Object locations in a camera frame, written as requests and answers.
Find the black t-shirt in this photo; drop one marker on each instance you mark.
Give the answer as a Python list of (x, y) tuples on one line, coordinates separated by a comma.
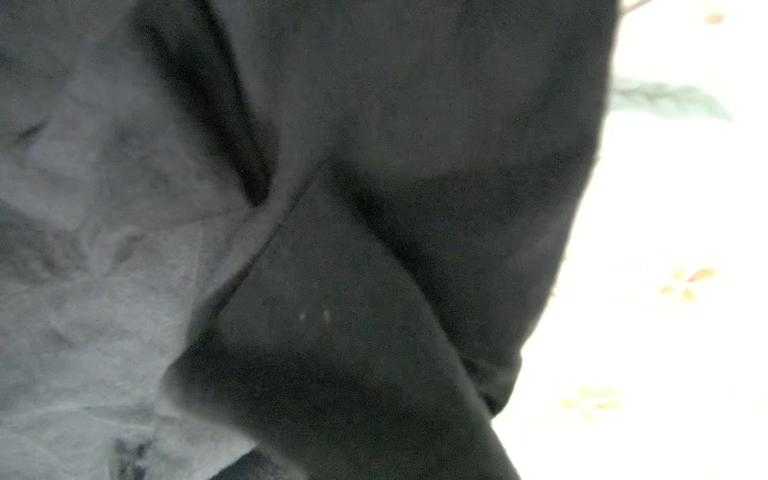
[(283, 239)]

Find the floral table mat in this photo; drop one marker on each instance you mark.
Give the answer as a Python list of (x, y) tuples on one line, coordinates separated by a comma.
[(650, 361)]

